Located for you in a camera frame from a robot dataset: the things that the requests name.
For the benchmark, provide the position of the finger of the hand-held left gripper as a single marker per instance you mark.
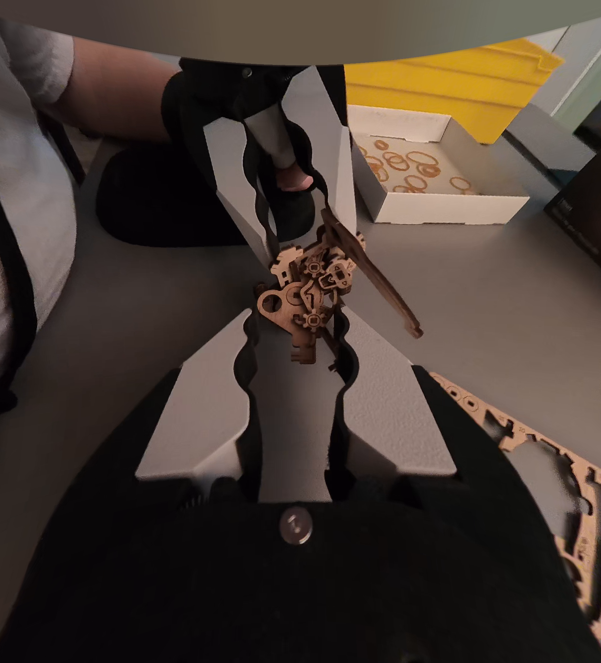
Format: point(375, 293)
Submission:
point(331, 150)
point(233, 165)

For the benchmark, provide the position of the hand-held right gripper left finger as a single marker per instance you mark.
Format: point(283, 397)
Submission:
point(197, 414)

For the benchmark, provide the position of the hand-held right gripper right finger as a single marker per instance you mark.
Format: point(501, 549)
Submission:
point(391, 414)

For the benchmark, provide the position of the long wooden part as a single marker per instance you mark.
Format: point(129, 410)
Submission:
point(373, 279)

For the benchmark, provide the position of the assembled wooden gear model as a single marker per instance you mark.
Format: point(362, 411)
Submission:
point(305, 300)

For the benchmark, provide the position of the person's left forearm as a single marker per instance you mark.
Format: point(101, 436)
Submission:
point(114, 88)

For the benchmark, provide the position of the laser-cut wooden parts sheet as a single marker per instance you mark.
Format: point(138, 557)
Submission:
point(580, 507)

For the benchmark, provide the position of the person's left hand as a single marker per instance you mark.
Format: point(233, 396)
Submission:
point(295, 180)

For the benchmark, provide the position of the black cloth pad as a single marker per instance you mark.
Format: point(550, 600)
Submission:
point(176, 207)

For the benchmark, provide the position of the pile of rubber bands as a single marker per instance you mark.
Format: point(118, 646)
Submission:
point(414, 165)

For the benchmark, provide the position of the white cardboard box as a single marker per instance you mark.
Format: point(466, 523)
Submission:
point(445, 207)

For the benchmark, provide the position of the yellow plastic bin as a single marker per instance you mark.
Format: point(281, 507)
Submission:
point(450, 83)

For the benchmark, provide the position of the dark printed product box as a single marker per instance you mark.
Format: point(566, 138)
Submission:
point(598, 217)

